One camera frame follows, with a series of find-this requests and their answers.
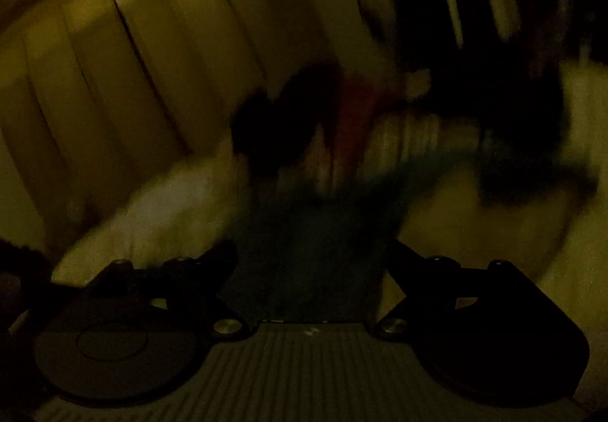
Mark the red cloth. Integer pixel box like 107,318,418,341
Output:
328,73,386,187

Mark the white cloth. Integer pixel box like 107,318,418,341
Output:
51,150,250,286

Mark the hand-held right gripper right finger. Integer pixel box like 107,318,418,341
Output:
372,240,538,340

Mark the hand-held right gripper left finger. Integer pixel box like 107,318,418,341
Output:
88,240,251,340

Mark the dark teal cloth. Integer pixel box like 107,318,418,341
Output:
223,151,480,324

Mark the slatted wooden panel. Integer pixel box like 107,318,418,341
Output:
0,0,305,242

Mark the light bed sheet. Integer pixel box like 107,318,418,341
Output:
396,61,608,408

